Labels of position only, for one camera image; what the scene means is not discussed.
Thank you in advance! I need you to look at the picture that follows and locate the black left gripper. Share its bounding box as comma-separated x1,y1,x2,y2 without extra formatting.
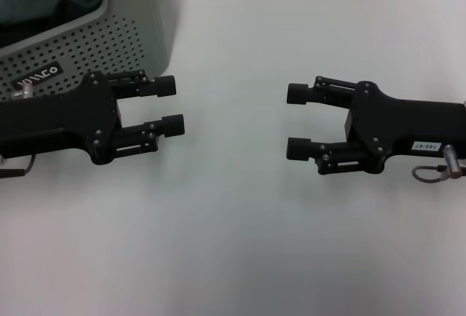
0,69,186,166

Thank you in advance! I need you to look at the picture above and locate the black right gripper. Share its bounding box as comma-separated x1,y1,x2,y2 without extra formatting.
286,75,466,176

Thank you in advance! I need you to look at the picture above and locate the grey perforated plastic storage box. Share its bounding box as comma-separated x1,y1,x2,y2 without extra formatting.
0,0,178,103

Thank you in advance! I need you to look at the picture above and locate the metal left wrist connector plug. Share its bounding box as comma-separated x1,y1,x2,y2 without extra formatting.
9,86,34,101

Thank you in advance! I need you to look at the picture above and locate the grey right wrist cable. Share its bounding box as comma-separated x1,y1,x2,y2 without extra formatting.
411,165,449,185

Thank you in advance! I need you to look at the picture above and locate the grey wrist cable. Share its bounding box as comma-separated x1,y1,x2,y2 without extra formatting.
0,154,36,179
411,165,449,185

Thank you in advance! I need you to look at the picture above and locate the grey left wrist cable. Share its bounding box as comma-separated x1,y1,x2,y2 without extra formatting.
0,154,36,179

